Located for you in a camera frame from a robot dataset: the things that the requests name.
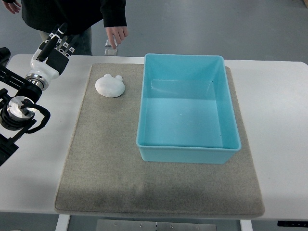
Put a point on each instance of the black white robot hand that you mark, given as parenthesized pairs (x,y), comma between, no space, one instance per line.
(52,56)

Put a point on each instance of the person's left hand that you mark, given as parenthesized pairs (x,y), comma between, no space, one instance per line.
(116,35)

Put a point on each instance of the person's right hand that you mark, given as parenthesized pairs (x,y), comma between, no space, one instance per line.
(13,6)

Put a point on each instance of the white bear toy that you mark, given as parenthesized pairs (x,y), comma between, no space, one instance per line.
(109,86)

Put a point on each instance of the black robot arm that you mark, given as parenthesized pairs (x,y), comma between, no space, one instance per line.
(19,113)

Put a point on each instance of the blue plastic box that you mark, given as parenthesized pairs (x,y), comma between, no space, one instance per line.
(186,112)

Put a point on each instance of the upper floor metal plate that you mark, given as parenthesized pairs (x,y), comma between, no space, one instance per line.
(108,43)

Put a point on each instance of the floor metal plate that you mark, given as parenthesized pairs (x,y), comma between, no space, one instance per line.
(110,52)
(108,43)

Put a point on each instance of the lower floor metal plate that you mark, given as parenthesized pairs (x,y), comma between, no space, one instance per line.
(110,52)

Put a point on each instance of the person in black clothes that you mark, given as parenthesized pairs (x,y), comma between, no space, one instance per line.
(80,15)

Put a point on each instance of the grey felt mat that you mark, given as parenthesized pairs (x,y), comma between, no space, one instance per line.
(104,174)

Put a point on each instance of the left white table leg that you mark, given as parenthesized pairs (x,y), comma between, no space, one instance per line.
(62,223)

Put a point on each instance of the white table leg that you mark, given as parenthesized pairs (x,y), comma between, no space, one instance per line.
(62,223)
(246,225)

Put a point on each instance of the right white table leg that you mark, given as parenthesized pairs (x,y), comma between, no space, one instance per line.
(246,225)

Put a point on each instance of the black table control panel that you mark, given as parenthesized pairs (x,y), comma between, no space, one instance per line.
(295,224)

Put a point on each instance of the metal table base plate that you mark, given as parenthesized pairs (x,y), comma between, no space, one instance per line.
(126,225)

